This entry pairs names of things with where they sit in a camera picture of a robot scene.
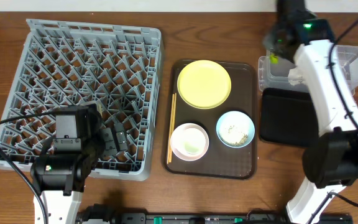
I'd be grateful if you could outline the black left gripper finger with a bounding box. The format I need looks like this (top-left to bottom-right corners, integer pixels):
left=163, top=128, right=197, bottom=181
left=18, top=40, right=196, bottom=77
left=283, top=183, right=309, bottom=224
left=99, top=128, right=117, bottom=156
left=113, top=123, right=128, bottom=151

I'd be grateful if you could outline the yellow round plate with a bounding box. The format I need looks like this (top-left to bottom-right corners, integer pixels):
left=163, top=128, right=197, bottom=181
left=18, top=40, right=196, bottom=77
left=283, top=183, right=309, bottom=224
left=177, top=60, right=232, bottom=110

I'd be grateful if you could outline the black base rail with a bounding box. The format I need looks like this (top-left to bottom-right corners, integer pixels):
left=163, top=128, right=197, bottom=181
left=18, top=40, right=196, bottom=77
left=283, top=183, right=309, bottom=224
left=76, top=203, right=354, bottom=224

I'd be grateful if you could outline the clear plastic bin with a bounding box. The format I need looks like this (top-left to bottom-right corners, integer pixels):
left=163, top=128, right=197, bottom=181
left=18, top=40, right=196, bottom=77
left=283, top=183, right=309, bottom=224
left=258, top=45, right=358, bottom=93

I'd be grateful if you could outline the white tissue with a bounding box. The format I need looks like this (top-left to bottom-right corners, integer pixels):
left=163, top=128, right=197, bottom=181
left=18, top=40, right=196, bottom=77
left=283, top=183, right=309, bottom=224
left=288, top=67, right=306, bottom=86

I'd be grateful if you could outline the brown serving tray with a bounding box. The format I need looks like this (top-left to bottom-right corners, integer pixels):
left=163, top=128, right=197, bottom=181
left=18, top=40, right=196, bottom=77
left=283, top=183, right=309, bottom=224
left=165, top=62, right=258, bottom=180

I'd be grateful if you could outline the black rectangular tray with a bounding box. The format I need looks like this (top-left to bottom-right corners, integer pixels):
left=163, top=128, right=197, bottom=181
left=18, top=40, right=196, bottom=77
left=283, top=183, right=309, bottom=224
left=259, top=88, right=319, bottom=147

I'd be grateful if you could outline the wooden chopstick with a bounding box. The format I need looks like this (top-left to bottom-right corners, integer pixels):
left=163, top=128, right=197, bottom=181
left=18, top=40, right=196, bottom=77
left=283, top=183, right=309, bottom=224
left=167, top=93, right=176, bottom=164
left=170, top=94, right=177, bottom=163

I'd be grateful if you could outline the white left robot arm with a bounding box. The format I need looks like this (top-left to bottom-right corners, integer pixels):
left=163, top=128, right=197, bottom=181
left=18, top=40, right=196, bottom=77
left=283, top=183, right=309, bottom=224
left=30, top=103, right=128, bottom=223

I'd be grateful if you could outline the light blue bowl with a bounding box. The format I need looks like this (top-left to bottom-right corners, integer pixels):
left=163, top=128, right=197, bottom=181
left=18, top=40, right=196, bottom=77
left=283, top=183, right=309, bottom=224
left=216, top=111, right=255, bottom=149

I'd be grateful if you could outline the grey dish rack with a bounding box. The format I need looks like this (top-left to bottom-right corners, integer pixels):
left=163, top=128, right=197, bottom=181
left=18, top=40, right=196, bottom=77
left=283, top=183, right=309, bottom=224
left=0, top=19, right=163, bottom=181

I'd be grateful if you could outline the pink bowl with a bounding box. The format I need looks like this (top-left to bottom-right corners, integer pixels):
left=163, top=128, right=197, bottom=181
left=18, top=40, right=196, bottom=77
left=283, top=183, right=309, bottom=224
left=170, top=123, right=209, bottom=162

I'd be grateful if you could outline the green orange snack wrapper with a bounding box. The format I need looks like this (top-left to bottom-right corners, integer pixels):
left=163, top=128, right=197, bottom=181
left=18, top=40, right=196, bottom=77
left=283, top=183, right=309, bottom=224
left=269, top=53, right=278, bottom=64

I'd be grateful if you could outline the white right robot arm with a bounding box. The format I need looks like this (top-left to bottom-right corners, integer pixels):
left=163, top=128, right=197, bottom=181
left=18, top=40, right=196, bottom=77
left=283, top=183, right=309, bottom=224
left=264, top=19, right=358, bottom=223

